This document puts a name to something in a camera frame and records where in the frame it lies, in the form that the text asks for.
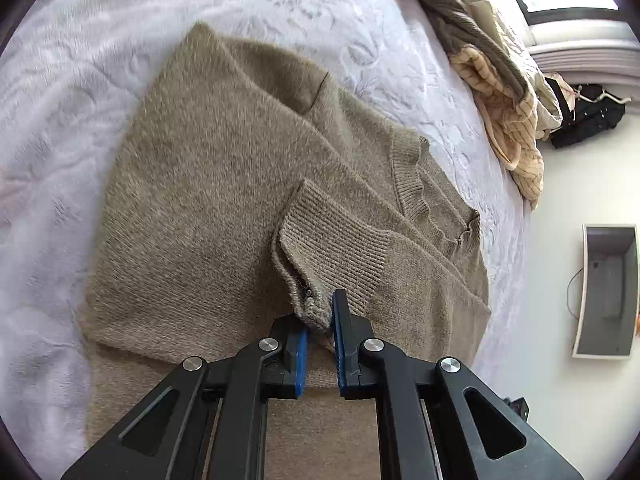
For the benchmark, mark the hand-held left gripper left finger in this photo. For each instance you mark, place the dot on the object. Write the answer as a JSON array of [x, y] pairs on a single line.
[[300, 360]]

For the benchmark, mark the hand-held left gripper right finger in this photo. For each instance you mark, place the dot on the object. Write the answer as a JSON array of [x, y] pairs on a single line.
[[341, 350]]

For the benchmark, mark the brown knitted sweater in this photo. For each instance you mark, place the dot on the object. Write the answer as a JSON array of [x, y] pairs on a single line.
[[225, 185]]

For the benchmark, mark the cream striped crumpled garment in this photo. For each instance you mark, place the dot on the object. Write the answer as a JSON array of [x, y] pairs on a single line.
[[450, 5]]

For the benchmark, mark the white window sill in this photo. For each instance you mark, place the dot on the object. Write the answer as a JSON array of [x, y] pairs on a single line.
[[585, 47]]

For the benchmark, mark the pale embossed bed blanket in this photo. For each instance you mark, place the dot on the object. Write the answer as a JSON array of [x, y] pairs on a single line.
[[100, 35]]

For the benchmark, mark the white framed wall mirror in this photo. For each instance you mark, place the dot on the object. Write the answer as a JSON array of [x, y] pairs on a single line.
[[605, 290]]

